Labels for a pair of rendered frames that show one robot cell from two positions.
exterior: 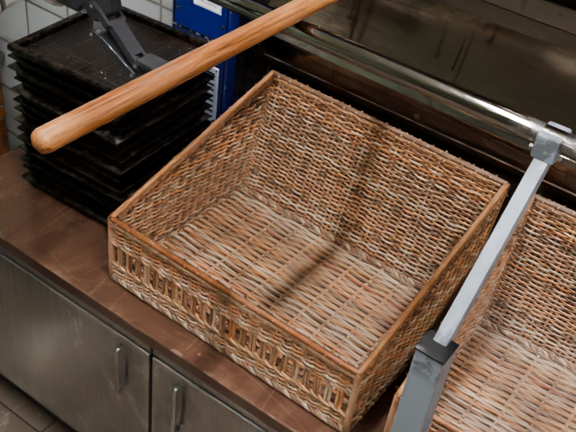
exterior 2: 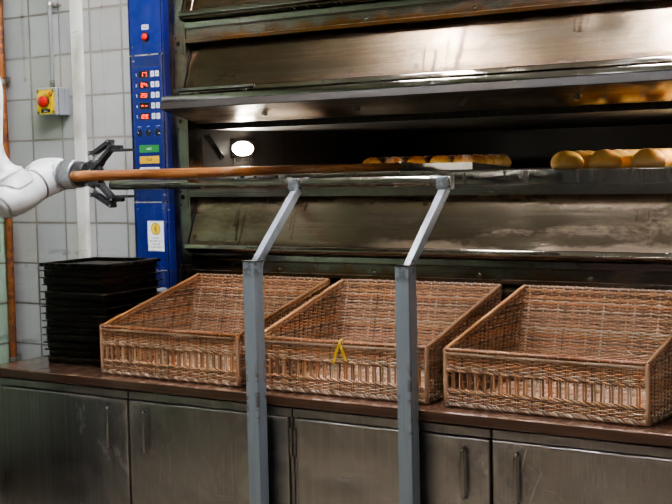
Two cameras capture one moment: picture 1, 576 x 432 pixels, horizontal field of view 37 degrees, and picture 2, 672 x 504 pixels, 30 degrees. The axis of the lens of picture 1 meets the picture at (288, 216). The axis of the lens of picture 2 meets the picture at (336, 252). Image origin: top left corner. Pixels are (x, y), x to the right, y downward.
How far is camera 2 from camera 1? 276 cm
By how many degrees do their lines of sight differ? 35
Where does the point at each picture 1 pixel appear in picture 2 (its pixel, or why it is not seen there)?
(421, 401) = (251, 292)
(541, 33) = (323, 192)
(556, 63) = (336, 207)
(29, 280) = (50, 397)
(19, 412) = not seen: outside the picture
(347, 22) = (233, 228)
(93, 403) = (92, 481)
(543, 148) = (292, 184)
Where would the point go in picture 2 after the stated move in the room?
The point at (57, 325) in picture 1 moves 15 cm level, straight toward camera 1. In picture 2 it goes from (68, 423) to (73, 432)
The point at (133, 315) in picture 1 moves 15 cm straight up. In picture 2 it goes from (116, 378) to (114, 328)
